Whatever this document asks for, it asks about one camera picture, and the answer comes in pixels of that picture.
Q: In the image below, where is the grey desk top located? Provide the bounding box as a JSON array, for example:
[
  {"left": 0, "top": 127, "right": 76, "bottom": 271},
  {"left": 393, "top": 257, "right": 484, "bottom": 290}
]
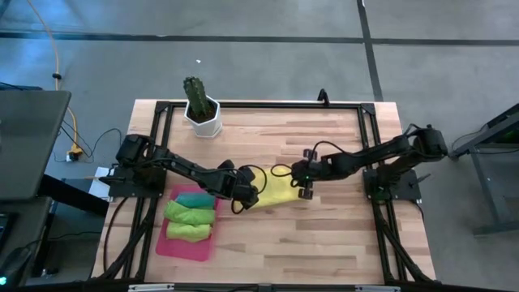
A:
[{"left": 0, "top": 89, "right": 74, "bottom": 203}]

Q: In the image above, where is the white hexagonal planter pot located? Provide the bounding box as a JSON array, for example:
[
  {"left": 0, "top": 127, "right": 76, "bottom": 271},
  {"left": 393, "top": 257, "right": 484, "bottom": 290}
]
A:
[{"left": 183, "top": 95, "right": 224, "bottom": 140}]

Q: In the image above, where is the green cactus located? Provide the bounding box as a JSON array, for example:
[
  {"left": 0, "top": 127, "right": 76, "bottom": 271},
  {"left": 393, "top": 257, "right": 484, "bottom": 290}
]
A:
[{"left": 182, "top": 75, "right": 211, "bottom": 119}]

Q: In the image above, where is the teal microfiber towel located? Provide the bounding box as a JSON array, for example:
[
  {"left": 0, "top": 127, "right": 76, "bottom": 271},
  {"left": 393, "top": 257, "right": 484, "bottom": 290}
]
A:
[{"left": 174, "top": 192, "right": 217, "bottom": 211}]

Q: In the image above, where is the silver rail bracket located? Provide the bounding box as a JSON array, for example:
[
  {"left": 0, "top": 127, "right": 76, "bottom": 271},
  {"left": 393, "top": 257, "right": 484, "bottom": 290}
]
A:
[
  {"left": 354, "top": 284, "right": 401, "bottom": 292},
  {"left": 127, "top": 283, "right": 176, "bottom": 292}
]

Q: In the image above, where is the black aluminium table frame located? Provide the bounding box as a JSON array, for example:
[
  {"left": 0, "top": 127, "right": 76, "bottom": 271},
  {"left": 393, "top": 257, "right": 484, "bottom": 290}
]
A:
[{"left": 91, "top": 99, "right": 438, "bottom": 286}]

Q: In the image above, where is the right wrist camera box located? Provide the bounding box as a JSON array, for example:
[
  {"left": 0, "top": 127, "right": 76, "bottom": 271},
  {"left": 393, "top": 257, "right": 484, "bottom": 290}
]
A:
[{"left": 298, "top": 182, "right": 315, "bottom": 201}]

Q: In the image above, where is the yellow microfiber towel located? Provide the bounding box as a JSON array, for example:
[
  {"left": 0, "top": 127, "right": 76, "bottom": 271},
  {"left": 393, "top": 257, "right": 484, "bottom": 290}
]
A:
[{"left": 244, "top": 165, "right": 310, "bottom": 210}]

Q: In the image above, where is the thin black floor cable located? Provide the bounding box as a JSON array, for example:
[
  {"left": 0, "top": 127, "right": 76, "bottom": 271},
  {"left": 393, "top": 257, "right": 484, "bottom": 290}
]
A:
[{"left": 59, "top": 127, "right": 124, "bottom": 164}]

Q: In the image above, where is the black side table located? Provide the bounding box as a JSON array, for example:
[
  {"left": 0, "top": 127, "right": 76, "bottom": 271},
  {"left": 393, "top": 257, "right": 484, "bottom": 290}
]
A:
[{"left": 447, "top": 102, "right": 519, "bottom": 238}]

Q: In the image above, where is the black desk beam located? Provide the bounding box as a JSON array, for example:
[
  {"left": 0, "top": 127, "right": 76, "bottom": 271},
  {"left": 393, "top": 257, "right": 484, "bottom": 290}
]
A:
[{"left": 37, "top": 174, "right": 111, "bottom": 217}]

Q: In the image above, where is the orange extension cable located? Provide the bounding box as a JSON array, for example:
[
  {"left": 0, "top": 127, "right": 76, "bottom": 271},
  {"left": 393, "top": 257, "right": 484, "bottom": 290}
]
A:
[{"left": 25, "top": 0, "right": 84, "bottom": 160}]

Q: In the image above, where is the lime green microfiber towel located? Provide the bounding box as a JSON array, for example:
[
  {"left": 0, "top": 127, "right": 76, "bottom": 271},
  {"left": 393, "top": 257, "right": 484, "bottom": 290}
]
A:
[{"left": 165, "top": 221, "right": 213, "bottom": 244}]

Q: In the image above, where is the black device with LED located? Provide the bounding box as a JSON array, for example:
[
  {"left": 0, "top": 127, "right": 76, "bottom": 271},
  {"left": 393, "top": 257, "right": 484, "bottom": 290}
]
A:
[{"left": 0, "top": 245, "right": 34, "bottom": 287}]

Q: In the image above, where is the pink plastic basket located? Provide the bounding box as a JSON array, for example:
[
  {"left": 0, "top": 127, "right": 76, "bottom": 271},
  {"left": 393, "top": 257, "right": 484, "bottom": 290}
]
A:
[{"left": 155, "top": 183, "right": 221, "bottom": 263}]

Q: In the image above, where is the yellow power plug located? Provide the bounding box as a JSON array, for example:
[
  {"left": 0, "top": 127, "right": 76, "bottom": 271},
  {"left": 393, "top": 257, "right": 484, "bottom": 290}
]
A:
[{"left": 66, "top": 144, "right": 85, "bottom": 163}]

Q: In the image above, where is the white paper sheet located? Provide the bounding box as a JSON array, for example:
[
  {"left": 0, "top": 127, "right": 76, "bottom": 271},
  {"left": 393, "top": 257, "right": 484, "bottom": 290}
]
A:
[{"left": 88, "top": 166, "right": 117, "bottom": 203}]

